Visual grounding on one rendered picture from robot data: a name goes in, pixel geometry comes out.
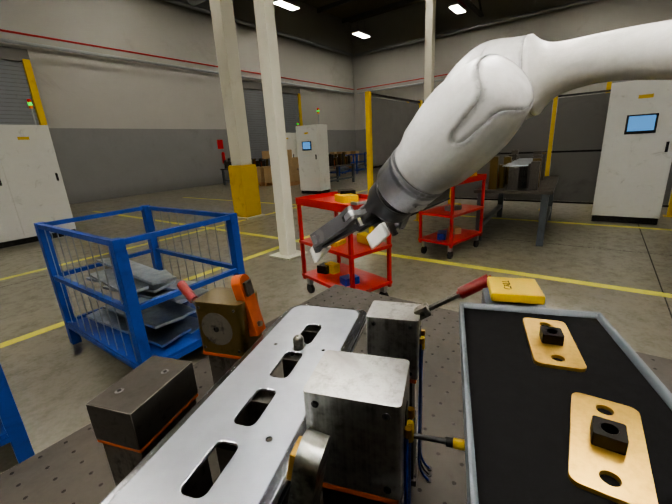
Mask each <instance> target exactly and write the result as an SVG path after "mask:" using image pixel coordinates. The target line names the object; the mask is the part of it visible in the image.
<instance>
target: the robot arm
mask: <svg viewBox="0 0 672 504"><path fill-rule="evenodd" d="M624 80H672V20H666V21H660V22H655V23H649V24H643V25H638V26H632V27H627V28H622V29H616V30H612V31H607V32H602V33H598V34H593V35H589V36H584V37H580V38H576V39H571V40H566V41H560V42H547V41H544V40H542V39H540V38H538V37H537V36H536V35H535V34H529V35H525V36H519V37H512V38H500V39H495V40H491V41H488V42H485V43H483V44H481V45H479V46H477V47H476V48H474V49H473V50H471V51H470V52H469V53H468V54H466V55H465V56H464V57H463V58H462V59H461V60H460V61H459V62H458V63H457V64H456V65H455V66H454V68H453V69H452V70H451V71H450V73H449V74H448V75H447V77H446V78H445V80H444V82H442V83H441V84H440V85H439V86H438V87H437V88H436V89H435V90H434V91H433V92H432V93H431V94H430V96H429V97H428V98H427V99H426V101H425V102H424V103H423V105H422V106H421V107H420V109H419V110H418V112H417V113H416V115H415V116H414V118H413V120H412V121H411V123H410V124H409V126H408V127H407V129H406V130H405V132H404V135H403V138H402V140H401V142H400V144H399V146H398V147H397V148H396V149H395V150H394V151H393V153H392V155H391V156H390V157H389V158H388V160H387V161H386V162H385V163H384V165H383V166H382V167H381V168H380V170H379V172H378V174H377V180H376V182H375V183H374V184H373V185H372V186H371V188H370V189H369V192H368V197H367V202H366V203H365V204H364V205H363V206H361V207H360V208H359V209H357V210H353V207H352V206H348V207H346V208H345V209H344V210H343V211H342V212H341V213H340V214H339V215H338V216H336V217H335V218H333V219H332V220H330V221H329V222H328V223H326V224H325V225H323V226H322V227H320V228H319V229H318V230H316V231H315V232H313V233H312V234H310V238H311V240H312V243H313V245H312V247H311V249H310V253H311V255H312V258H313V260H314V263H318V262H319V261H320V260H321V258H322V257H323V256H324V255H325V254H326V253H327V252H328V251H329V250H330V248H331V246H330V245H332V244H333V243H335V242H337V241H339V240H341V239H343V238H345V237H347V236H348V235H350V234H352V233H354V232H356V231H359V232H362V231H364V230H366V229H368V228H369V227H371V226H376V225H378V224H379V225H378V226H377V227H376V228H375V229H374V230H373V231H372V232H371V233H370V234H369V235H368V236H367V237H366V239H367V241H368V243H369V246H370V248H371V249H374V248H376V247H377V246H378V245H379V244H380V243H381V242H382V241H384V240H385V239H386V238H387V237H388V236H389V235H390V233H391V234H392V236H396V235H397V234H398V232H397V230H396V229H397V228H399V229H400V230H401V229H404V228H405V227H406V224H407V222H408V220H409V218H410V216H411V214H412V213H414V212H418V211H422V210H423V209H424V208H425V207H427V206H428V205H429V204H430V203H431V202H432V201H434V200H435V199H436V198H438V197H439V196H440V195H442V194H443V193H444V191H446V190H447V189H449V188H451V187H453V186H456V185H458V184H460V183H462V182H463V181H465V180H466V179H467V178H469V177H470V176H472V175H473V174H474V173H476V172H477V171H478V170H479V169H481V168H482V167H483V166H484V165H485V164H487V163H488V162H489V161H490V160H491V159H492V158H493V157H494V156H495V155H497V154H498V153H499V152H500V151H501V150H502V149H503V148H504V147H505V146H506V145H507V144H508V143H509V141H510V140H511V139H512V138H513V136H514V135H515V134H516V132H517V131H518V130H519V128H520V127H521V125H522V124H523V122H524V121H525V120H526V119H529V118H531V117H533V116H536V115H539V114H540V113H541V112H542V110H543V109H544V107H545V106H546V105H547V104H548V103H549V102H550V101H551V100H552V99H553V98H555V97H557V96H558V95H560V94H563V93H565V92H567V91H570V90H573V89H576V88H580V87H584V86H588V85H592V84H598V83H603V82H611V81H624ZM357 218H361V221H362V223H363V224H364V225H362V226H360V223H359V221H358V219H357ZM385 221H386V223H387V224H386V223H385Z"/></svg>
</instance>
